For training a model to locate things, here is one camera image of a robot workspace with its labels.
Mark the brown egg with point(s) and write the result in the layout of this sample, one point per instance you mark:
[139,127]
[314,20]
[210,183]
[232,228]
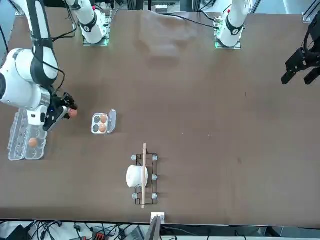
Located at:
[33,142]
[103,117]
[102,128]
[74,113]

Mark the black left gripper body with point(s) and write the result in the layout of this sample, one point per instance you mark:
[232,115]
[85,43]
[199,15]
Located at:
[315,56]

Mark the white post bracket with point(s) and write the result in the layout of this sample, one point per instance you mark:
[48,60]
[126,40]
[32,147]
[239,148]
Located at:
[162,217]

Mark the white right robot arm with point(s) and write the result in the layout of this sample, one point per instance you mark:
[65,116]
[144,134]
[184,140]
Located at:
[20,75]

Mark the red black connector block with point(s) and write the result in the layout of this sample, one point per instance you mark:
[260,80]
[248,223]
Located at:
[98,235]

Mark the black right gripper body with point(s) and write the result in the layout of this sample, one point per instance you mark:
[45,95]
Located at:
[56,112]

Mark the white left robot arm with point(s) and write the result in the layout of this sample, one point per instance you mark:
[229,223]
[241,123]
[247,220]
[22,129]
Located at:
[233,25]

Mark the black box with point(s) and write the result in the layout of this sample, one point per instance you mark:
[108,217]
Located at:
[15,233]

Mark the grey power brick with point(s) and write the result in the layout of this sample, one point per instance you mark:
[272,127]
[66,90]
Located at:
[136,233]

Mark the clear twelve-slot egg tray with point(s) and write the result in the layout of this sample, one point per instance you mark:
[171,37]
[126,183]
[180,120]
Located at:
[17,147]

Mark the aluminium camera post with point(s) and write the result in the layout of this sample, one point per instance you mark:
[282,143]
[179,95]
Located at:
[155,230]

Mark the clear four-slot egg tray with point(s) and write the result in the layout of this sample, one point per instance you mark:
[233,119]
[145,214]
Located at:
[99,123]

